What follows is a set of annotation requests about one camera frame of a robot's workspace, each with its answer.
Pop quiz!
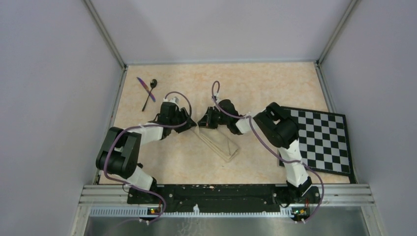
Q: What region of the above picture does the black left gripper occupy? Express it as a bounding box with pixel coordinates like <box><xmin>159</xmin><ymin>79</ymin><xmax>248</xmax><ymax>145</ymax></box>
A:
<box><xmin>170</xmin><ymin>107</ymin><xmax>197</xmax><ymax>133</ymax></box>

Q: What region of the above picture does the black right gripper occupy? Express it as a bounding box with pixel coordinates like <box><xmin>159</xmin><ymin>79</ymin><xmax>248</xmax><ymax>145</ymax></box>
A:
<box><xmin>196</xmin><ymin>107</ymin><xmax>230</xmax><ymax>130</ymax></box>

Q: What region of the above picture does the cream cloth napkin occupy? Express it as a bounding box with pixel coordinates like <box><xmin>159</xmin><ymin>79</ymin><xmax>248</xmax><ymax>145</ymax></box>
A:
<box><xmin>193</xmin><ymin>126</ymin><xmax>239</xmax><ymax>162</ymax></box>

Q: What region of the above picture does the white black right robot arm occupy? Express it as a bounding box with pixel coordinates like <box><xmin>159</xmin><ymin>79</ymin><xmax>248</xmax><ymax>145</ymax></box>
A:
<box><xmin>197</xmin><ymin>99</ymin><xmax>312</xmax><ymax>203</ymax></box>

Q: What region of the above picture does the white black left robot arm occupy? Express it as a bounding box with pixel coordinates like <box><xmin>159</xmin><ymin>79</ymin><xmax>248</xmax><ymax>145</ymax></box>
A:
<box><xmin>95</xmin><ymin>101</ymin><xmax>197</xmax><ymax>203</ymax></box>

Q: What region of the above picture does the iridescent purple knife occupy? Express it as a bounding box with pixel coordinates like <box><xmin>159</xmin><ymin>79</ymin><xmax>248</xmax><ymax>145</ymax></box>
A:
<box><xmin>137</xmin><ymin>77</ymin><xmax>156</xmax><ymax>102</ymax></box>

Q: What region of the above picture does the black spoon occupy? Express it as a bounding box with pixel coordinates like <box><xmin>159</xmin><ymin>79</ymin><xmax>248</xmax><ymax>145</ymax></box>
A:
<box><xmin>142</xmin><ymin>79</ymin><xmax>157</xmax><ymax>112</ymax></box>

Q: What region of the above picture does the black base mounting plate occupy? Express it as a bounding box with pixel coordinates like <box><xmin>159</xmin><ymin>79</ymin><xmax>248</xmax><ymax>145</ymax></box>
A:
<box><xmin>127</xmin><ymin>184</ymin><xmax>321</xmax><ymax>213</ymax></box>

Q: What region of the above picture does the black white checkerboard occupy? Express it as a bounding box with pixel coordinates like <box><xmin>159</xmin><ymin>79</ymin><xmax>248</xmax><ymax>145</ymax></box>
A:
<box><xmin>283</xmin><ymin>107</ymin><xmax>357</xmax><ymax>183</ymax></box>

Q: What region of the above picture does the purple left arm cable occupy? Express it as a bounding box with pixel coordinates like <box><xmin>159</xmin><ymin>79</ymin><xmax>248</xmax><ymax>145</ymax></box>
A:
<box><xmin>102</xmin><ymin>91</ymin><xmax>193</xmax><ymax>225</ymax></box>

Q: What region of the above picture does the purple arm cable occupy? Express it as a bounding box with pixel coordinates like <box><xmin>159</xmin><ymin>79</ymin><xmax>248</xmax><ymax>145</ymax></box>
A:
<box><xmin>102</xmin><ymin>91</ymin><xmax>193</xmax><ymax>225</ymax></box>
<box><xmin>211</xmin><ymin>81</ymin><xmax>326</xmax><ymax>224</ymax></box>

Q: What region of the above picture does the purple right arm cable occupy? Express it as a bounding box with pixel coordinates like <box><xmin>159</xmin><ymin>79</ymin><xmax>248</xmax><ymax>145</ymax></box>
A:
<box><xmin>211</xmin><ymin>81</ymin><xmax>326</xmax><ymax>224</ymax></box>

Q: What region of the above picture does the aluminium front rail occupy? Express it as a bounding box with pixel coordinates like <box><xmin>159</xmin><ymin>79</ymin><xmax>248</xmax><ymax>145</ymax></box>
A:
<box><xmin>79</xmin><ymin>184</ymin><xmax>375</xmax><ymax>219</ymax></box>

